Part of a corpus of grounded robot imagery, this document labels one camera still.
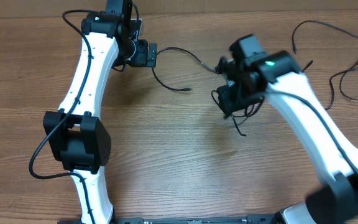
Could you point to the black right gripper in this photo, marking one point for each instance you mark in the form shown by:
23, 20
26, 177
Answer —
229, 106

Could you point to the black aluminium frame rail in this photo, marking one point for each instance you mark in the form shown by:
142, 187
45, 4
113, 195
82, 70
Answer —
249, 219

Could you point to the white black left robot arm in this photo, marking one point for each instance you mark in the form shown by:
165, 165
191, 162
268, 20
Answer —
77, 137

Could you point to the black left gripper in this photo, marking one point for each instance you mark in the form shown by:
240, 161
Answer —
142, 60

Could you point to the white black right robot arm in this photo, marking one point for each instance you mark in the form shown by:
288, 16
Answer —
254, 76

